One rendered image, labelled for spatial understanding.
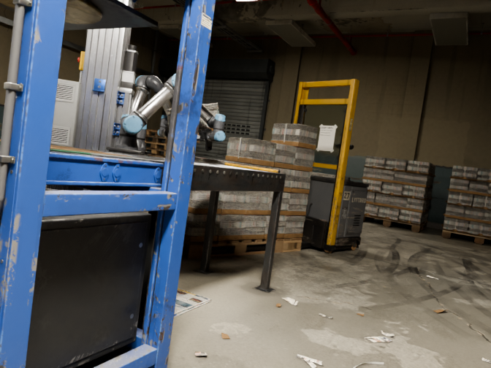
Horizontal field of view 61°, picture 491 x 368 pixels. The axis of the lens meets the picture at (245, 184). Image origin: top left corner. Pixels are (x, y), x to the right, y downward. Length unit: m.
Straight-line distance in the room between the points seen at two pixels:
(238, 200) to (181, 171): 2.20
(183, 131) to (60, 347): 0.79
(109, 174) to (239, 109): 10.00
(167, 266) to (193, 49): 0.78
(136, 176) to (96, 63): 1.77
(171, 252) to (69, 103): 1.85
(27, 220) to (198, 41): 0.83
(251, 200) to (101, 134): 1.44
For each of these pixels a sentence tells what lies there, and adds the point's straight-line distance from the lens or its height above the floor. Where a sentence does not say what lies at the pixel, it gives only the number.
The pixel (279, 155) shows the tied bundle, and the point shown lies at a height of 0.94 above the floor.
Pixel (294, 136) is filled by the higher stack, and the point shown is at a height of 1.17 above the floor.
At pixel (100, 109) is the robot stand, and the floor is 1.07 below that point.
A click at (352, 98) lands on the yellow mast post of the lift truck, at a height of 1.64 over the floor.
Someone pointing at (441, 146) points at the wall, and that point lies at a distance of 9.87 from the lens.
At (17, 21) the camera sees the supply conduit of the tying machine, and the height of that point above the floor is 1.08.
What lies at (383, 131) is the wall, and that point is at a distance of 10.05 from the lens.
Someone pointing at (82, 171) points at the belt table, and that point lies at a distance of 1.39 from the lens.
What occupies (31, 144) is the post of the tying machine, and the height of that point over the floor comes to 0.82.
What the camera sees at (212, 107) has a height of 1.23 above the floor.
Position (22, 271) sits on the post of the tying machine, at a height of 0.51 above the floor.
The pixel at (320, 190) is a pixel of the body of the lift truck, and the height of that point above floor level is 0.64.
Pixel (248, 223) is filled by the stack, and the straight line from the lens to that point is 3.80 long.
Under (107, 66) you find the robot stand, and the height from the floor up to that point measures 1.38.
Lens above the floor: 0.84
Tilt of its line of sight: 3 degrees down
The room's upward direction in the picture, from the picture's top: 8 degrees clockwise
